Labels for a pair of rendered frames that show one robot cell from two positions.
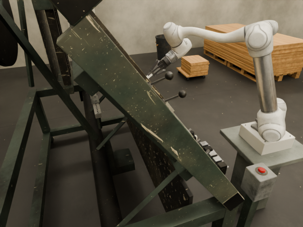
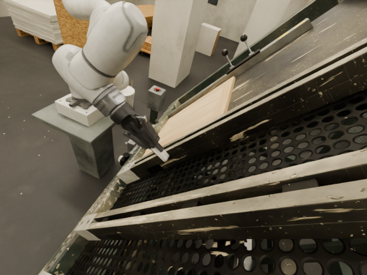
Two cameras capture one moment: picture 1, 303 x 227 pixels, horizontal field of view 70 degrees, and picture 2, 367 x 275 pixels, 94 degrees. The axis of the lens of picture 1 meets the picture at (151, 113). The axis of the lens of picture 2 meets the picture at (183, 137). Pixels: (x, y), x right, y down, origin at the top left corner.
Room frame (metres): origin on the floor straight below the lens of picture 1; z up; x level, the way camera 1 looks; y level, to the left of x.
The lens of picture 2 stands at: (1.95, 0.23, 1.71)
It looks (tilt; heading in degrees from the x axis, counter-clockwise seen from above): 43 degrees down; 204
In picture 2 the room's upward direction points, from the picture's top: 18 degrees clockwise
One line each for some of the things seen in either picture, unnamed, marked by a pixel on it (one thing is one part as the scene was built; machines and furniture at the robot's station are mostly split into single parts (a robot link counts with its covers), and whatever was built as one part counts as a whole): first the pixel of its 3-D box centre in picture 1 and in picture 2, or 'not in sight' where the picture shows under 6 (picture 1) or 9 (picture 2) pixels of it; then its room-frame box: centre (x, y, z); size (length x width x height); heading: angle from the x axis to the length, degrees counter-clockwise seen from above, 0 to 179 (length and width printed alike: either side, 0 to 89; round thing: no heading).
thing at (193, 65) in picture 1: (191, 67); not in sight; (4.69, -0.95, 0.20); 0.61 x 0.51 x 0.40; 15
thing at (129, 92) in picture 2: not in sight; (124, 97); (0.51, -1.49, 0.24); 0.32 x 0.30 x 0.47; 15
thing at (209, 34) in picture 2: not in sight; (207, 39); (-3.50, -2.44, 0.36); 0.58 x 0.45 x 0.72; 105
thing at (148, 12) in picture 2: not in sight; (145, 17); (-3.43, -5.01, 0.22); 2.46 x 1.04 x 0.44; 15
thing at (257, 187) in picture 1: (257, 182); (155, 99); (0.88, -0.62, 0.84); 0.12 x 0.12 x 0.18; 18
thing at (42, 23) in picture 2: not in sight; (82, 19); (-0.77, -4.50, 0.31); 2.46 x 1.04 x 0.63; 15
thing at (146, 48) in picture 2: not in sight; (151, 47); (-1.60, -2.96, 0.15); 0.61 x 0.51 x 0.31; 15
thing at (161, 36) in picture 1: (164, 48); not in sight; (5.90, -0.41, 0.33); 0.54 x 0.54 x 0.65
